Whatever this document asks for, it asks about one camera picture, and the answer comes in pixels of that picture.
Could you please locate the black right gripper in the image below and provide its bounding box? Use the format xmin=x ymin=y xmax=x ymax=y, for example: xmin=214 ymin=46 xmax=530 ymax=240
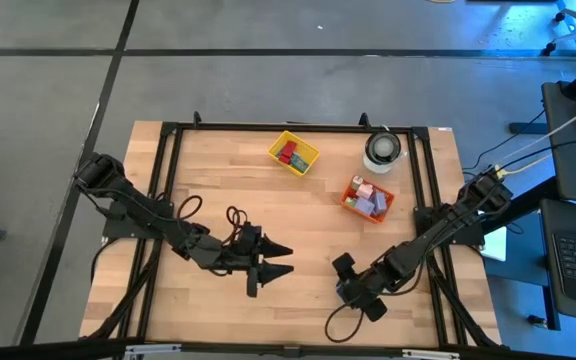
xmin=331 ymin=252 xmax=394 ymax=323

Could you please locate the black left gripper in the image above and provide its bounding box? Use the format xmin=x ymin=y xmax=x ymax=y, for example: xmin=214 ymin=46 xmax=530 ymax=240
xmin=200 ymin=224 xmax=295 ymax=298

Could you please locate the office chair base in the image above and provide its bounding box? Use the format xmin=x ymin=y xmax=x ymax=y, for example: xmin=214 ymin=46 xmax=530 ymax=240
xmin=541 ymin=0 xmax=576 ymax=57

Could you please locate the orange plastic basket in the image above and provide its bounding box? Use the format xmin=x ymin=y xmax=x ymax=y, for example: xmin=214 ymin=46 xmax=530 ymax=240
xmin=339 ymin=174 xmax=397 ymax=225

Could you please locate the yellow plastic basket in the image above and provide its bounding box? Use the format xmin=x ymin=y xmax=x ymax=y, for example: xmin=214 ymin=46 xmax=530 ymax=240
xmin=267 ymin=130 xmax=321 ymax=178

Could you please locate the white cylinder with black rim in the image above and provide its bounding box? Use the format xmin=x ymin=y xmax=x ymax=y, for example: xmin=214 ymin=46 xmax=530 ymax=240
xmin=362 ymin=130 xmax=404 ymax=175

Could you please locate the white paper sheet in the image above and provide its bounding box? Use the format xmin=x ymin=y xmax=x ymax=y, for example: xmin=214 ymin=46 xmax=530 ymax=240
xmin=469 ymin=219 xmax=508 ymax=263

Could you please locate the black desk stand leg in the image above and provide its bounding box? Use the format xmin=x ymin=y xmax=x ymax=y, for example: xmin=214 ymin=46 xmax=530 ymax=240
xmin=482 ymin=177 xmax=562 ymax=234

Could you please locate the black side desk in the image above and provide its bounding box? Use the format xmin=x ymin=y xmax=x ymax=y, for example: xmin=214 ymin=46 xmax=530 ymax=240
xmin=540 ymin=79 xmax=576 ymax=207

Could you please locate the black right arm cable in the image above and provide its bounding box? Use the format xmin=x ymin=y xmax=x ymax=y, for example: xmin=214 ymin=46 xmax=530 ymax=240
xmin=324 ymin=299 xmax=369 ymax=344

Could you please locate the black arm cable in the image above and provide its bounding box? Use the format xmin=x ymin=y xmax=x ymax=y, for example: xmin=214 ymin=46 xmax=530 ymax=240
xmin=175 ymin=193 xmax=250 ymax=247
xmin=324 ymin=299 xmax=369 ymax=344

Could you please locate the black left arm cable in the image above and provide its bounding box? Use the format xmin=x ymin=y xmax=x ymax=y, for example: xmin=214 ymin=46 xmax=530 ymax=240
xmin=175 ymin=193 xmax=250 ymax=247

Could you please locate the black frame crossbar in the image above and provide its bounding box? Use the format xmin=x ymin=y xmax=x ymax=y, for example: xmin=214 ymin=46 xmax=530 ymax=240
xmin=0 ymin=337 xmax=576 ymax=360

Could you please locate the black aluminium table frame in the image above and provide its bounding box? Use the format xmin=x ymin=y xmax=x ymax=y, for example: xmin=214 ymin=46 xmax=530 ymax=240
xmin=80 ymin=112 xmax=502 ymax=351

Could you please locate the yellow plug with cable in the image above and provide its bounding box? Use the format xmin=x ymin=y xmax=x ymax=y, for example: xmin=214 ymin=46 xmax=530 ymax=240
xmin=492 ymin=153 xmax=554 ymax=180

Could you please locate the white cable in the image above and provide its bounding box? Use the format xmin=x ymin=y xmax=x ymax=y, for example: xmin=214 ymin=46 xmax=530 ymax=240
xmin=497 ymin=95 xmax=576 ymax=164

